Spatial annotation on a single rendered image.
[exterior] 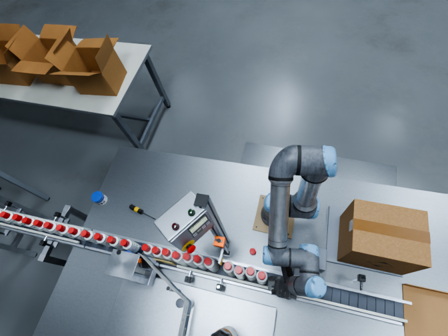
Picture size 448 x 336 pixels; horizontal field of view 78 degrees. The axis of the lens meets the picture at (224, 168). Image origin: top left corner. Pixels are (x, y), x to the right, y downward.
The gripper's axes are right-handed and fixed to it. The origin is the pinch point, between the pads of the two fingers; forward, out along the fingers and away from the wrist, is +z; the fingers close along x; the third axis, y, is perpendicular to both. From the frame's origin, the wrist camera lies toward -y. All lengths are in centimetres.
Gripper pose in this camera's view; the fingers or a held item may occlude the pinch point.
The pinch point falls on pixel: (270, 279)
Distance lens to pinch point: 143.6
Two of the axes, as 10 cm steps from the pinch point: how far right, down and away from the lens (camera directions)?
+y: -2.3, 8.8, -4.2
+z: -3.7, 3.2, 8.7
